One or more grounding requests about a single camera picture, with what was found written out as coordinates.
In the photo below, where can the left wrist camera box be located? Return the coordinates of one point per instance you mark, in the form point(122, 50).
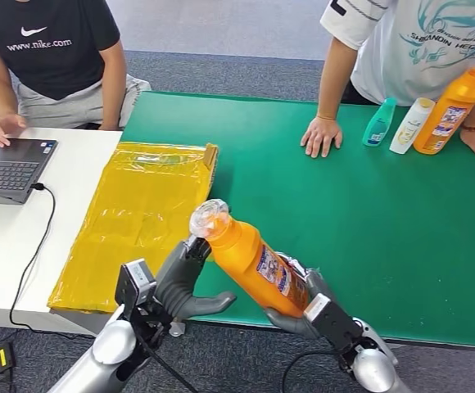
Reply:
point(135, 282)

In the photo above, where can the green table mat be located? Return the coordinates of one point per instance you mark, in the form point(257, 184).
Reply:
point(343, 217)

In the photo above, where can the black power adapter yellow label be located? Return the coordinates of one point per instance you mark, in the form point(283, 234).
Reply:
point(4, 358)

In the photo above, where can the yellow plastic wrapped cardboard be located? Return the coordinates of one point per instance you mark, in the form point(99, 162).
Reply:
point(131, 206)

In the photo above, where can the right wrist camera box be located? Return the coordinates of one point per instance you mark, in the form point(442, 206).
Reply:
point(335, 322)

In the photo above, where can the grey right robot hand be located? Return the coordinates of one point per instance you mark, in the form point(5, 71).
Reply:
point(319, 287)

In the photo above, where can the white bottle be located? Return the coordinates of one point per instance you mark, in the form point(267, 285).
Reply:
point(410, 127)

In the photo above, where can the orange bottle with clear cap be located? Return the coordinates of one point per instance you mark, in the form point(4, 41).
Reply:
point(245, 260)

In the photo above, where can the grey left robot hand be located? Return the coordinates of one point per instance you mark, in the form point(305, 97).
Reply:
point(176, 287)

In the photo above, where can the white desk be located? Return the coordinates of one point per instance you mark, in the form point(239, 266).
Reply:
point(78, 173)

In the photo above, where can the teal bottle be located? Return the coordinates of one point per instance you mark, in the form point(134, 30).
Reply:
point(378, 127)

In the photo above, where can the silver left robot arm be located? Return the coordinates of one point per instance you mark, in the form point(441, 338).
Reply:
point(110, 347)

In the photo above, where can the person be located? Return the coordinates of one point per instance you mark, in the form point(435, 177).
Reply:
point(405, 59)
point(53, 65)

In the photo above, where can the grey laptop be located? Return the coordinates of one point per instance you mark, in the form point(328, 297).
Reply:
point(8, 173)

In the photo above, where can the person's right hand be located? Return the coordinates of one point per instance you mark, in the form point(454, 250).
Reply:
point(4, 129)
point(321, 135)

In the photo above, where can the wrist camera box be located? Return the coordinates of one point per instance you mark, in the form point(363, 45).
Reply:
point(335, 322)
point(135, 282)

